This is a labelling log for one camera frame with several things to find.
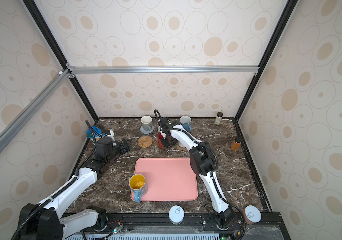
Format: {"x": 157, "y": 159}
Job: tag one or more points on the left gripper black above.
{"x": 123, "y": 149}

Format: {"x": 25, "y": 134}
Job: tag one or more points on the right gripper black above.
{"x": 174, "y": 143}

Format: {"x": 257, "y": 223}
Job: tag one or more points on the paw shaped wooden coaster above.
{"x": 181, "y": 148}

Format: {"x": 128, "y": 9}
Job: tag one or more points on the black mug red inside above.
{"x": 160, "y": 138}

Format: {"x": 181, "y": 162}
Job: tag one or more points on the light blue mug white inside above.
{"x": 186, "y": 123}

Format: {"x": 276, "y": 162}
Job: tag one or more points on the light blue fabric coaster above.
{"x": 147, "y": 132}

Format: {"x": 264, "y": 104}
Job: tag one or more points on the grey mug white inside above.
{"x": 147, "y": 122}

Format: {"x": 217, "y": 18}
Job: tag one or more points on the blue mug yellow inside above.
{"x": 138, "y": 186}

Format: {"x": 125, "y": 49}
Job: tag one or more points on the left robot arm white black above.
{"x": 66, "y": 195}

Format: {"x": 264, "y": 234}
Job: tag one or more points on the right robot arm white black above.
{"x": 204, "y": 164}

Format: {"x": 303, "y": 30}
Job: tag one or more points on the blue lid snack tub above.
{"x": 95, "y": 134}

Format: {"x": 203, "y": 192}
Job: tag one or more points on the pink plastic tray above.
{"x": 168, "y": 179}

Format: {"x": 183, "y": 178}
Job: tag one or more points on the clear bottle black cap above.
{"x": 218, "y": 118}

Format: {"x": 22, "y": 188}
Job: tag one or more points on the amber bottle dark cap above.
{"x": 236, "y": 143}

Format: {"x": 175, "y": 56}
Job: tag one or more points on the white round lid container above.
{"x": 176, "y": 215}

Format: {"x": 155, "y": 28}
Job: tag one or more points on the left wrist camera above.
{"x": 110, "y": 134}

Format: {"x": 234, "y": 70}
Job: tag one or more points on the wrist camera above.
{"x": 110, "y": 134}
{"x": 164, "y": 123}

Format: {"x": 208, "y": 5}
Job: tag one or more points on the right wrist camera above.
{"x": 164, "y": 123}

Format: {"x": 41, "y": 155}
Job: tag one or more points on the horizontal aluminium frame bar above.
{"x": 167, "y": 69}

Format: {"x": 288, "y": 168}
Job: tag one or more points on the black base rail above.
{"x": 152, "y": 226}

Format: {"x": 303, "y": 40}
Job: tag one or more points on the slanted aluminium frame bar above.
{"x": 27, "y": 113}

